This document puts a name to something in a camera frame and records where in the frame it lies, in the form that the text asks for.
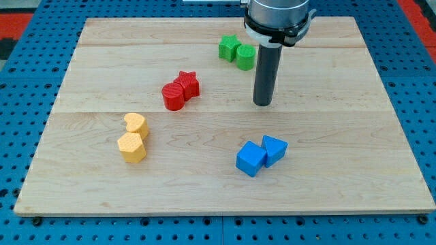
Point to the blue triangle block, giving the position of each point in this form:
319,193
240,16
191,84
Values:
275,149

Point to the green cylinder block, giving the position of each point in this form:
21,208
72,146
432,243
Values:
245,55

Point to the blue cube block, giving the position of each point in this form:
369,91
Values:
250,158

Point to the yellow hexagon block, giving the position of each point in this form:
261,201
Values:
131,147

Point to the red star block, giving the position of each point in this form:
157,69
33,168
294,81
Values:
190,84

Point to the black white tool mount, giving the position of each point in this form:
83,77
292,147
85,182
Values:
273,37

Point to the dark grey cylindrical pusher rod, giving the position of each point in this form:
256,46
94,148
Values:
266,73

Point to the yellow heart block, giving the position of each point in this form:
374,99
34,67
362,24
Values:
136,123

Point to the wooden board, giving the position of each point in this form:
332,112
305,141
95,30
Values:
346,154

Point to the red cylinder block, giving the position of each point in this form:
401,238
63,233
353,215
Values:
173,96

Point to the green star block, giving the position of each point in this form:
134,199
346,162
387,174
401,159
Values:
228,46

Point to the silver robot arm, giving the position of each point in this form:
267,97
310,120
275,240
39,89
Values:
274,24

